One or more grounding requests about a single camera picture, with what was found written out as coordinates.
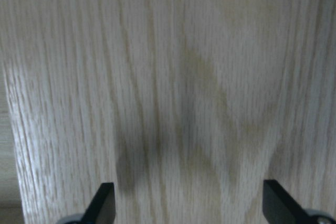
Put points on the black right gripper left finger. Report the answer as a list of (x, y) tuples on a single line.
[(102, 207)]

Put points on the wooden drawer cabinet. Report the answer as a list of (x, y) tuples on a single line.
[(186, 105)]

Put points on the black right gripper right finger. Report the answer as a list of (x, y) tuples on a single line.
[(280, 207)]

